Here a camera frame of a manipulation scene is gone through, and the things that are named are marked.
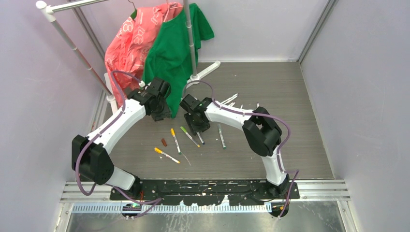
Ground purple cap marker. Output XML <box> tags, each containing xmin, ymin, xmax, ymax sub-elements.
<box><xmin>196</xmin><ymin>132</ymin><xmax>205</xmax><ymax>145</ymax></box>

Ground grey clear cap marker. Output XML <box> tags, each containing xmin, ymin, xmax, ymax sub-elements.
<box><xmin>217</xmin><ymin>124</ymin><xmax>226</xmax><ymax>149</ymax></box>

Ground white clothes rack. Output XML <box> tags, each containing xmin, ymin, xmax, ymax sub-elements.
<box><xmin>35</xmin><ymin>0</ymin><xmax>221</xmax><ymax>114</ymax></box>

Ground small marker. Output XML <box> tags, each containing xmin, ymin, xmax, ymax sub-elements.
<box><xmin>221</xmin><ymin>93</ymin><xmax>239</xmax><ymax>105</ymax></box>

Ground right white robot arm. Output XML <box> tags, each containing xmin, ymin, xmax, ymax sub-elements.
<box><xmin>180</xmin><ymin>94</ymin><xmax>290</xmax><ymax>199</ymax></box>

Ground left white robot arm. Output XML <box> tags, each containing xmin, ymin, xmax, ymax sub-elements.
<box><xmin>72</xmin><ymin>77</ymin><xmax>172</xmax><ymax>200</ymax></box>

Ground orange cap marker upper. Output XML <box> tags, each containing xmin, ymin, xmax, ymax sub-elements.
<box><xmin>170</xmin><ymin>128</ymin><xmax>182</xmax><ymax>155</ymax></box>

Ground orange cap marker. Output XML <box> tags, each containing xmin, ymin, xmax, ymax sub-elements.
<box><xmin>154</xmin><ymin>147</ymin><xmax>180</xmax><ymax>164</ymax></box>
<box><xmin>170</xmin><ymin>128</ymin><xmax>182</xmax><ymax>155</ymax></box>

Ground green t-shirt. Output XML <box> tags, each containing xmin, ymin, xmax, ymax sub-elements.
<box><xmin>142</xmin><ymin>3</ymin><xmax>215</xmax><ymax>118</ymax></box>

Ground orange cap marker lower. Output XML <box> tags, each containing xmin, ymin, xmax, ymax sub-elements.
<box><xmin>154</xmin><ymin>147</ymin><xmax>180</xmax><ymax>164</ymax></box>

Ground pink patterned shirt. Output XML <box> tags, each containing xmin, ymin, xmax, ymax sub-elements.
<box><xmin>104</xmin><ymin>1</ymin><xmax>183</xmax><ymax>107</ymax></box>

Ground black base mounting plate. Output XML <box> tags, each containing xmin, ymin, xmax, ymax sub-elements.
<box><xmin>110</xmin><ymin>179</ymin><xmax>300</xmax><ymax>206</ymax></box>

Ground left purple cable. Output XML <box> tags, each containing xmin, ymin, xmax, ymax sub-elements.
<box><xmin>74</xmin><ymin>70</ymin><xmax>164</xmax><ymax>220</ymax></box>

